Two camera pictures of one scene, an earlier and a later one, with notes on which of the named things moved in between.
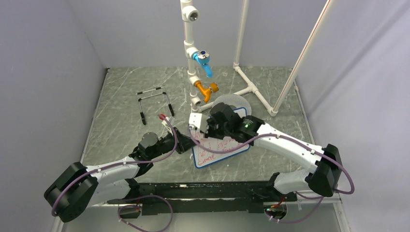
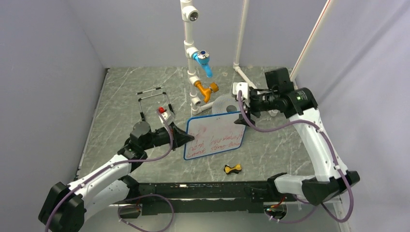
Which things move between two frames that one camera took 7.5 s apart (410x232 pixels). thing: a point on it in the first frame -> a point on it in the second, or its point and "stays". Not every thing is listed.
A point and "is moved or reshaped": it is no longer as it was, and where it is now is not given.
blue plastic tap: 203,57 stays
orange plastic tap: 206,92 stays
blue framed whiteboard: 210,150 is moved or reshaped
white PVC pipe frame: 190,14 stays
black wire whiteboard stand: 142,115 stays
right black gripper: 208,133 -> 241,120
